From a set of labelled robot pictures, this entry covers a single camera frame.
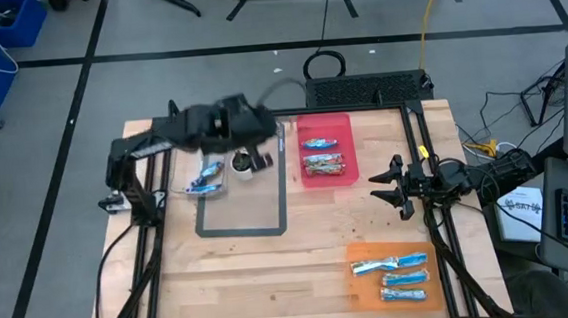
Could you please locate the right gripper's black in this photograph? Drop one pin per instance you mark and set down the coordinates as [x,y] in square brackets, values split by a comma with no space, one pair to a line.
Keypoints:
[421,182]

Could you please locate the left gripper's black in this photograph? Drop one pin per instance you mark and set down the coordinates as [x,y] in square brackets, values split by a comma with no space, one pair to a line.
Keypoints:
[249,124]

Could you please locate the dark blue raisin granola bar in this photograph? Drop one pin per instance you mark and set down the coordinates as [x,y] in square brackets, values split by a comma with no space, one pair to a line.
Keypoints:
[212,170]

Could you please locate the blue snack bar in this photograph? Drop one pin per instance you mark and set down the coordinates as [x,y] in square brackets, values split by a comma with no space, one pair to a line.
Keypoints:
[319,143]

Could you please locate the light blue orange granola bar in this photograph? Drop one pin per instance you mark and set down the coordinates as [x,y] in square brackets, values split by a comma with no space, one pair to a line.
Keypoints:
[203,189]

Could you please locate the blue red-ended granola bar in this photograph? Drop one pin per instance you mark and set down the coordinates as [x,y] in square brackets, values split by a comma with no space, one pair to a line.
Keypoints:
[405,278]
[404,295]

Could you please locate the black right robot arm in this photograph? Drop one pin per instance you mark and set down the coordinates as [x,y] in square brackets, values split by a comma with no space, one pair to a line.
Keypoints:
[505,168]

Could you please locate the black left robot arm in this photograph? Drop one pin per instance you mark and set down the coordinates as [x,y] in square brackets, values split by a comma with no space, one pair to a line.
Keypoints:
[125,180]

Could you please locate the white potted succulent plant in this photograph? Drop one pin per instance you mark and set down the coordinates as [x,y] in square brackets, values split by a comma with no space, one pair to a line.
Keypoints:
[242,173]

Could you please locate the yellow tag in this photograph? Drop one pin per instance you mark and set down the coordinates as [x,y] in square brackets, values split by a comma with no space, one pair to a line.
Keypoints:
[423,152]

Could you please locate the translucent dark-bordered silicone mat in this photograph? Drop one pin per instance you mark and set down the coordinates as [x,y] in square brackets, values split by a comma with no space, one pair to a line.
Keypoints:
[257,206]

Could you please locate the red plastic tray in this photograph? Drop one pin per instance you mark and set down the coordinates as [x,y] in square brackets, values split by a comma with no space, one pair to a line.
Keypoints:
[327,126]

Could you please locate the orange plastic tray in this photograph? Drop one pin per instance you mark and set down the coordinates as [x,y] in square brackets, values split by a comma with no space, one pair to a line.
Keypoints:
[355,251]

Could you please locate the clear plastic tray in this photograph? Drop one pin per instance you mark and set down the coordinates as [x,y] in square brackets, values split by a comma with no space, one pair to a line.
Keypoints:
[179,171]

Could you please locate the black perforated computer case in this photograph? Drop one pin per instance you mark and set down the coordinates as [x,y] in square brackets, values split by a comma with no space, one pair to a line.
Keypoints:
[369,89]

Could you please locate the white printed paper sheet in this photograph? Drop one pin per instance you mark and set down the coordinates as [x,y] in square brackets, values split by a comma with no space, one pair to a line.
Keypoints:
[519,223]

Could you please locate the black metal floor stand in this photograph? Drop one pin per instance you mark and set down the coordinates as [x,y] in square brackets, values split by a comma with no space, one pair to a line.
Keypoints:
[541,103]

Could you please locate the seated person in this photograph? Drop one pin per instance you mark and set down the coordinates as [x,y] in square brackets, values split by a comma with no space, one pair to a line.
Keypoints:
[544,296]

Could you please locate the black tripod leg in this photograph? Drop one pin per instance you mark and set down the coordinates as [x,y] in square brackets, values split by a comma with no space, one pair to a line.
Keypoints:
[168,2]

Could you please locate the black wheeled base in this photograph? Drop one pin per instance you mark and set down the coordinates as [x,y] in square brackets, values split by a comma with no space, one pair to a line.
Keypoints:
[67,0]

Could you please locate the black aluminium table frame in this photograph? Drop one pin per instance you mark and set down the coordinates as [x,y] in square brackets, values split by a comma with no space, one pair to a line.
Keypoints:
[360,107]

